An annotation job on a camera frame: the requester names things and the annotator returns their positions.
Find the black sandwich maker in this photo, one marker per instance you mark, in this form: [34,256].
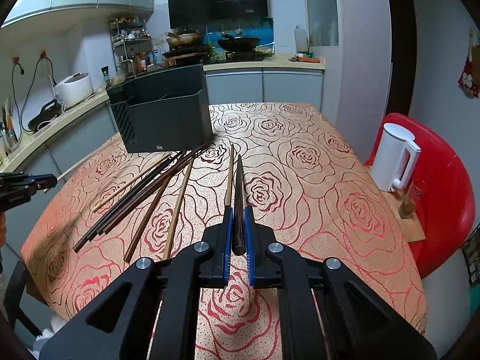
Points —
[49,111]

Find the white plastic jug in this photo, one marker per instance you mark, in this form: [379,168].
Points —
[301,40]

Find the dark green utensil holder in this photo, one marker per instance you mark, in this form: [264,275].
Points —
[162,111]

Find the light bamboo chopstick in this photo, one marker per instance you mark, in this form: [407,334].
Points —
[228,194]

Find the black wok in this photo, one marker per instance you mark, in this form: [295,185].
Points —
[238,44]

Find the tan wooden chopstick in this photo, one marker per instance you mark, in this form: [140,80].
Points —
[172,228]

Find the dark wenge chopstick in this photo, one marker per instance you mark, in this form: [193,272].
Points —
[238,227]

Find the brown wooden chopstick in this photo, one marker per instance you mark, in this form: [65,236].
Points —
[138,234]

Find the dark brown chopstick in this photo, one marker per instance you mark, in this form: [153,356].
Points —
[149,189]

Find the white electric kettle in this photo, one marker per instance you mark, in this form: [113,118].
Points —
[395,159]

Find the metal spice rack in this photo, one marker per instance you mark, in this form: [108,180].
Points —
[131,45]

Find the white rice cooker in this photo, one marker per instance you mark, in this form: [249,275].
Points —
[74,89]

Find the brown clay pot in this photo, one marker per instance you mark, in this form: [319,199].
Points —
[175,40]

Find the red plastic chair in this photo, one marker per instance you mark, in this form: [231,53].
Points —
[446,207]

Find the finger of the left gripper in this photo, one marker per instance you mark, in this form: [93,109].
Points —
[41,182]

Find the glass jar with utensils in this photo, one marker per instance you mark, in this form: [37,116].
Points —
[7,125]

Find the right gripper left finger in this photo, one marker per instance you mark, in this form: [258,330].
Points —
[215,272]

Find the rose patterned tablecloth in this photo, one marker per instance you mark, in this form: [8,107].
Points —
[282,162]

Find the black chopstick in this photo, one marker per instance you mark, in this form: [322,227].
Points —
[154,174]

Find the small amber glass bottle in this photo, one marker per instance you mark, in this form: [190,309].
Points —
[408,205]

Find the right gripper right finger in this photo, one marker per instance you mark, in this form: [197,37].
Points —
[262,272]

